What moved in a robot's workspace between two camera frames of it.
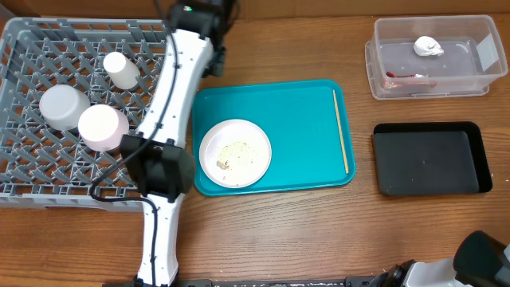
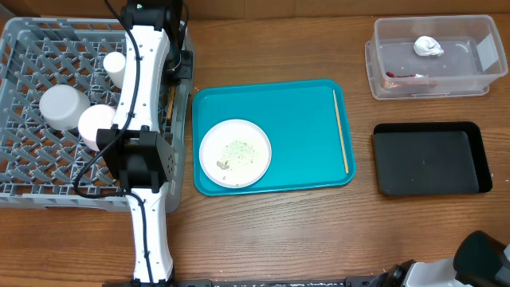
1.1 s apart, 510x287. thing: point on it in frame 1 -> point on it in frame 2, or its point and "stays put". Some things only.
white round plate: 235,153 stays put
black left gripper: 218,67 -> 188,72
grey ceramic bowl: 62,106 stays put
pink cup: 102,127 stays put
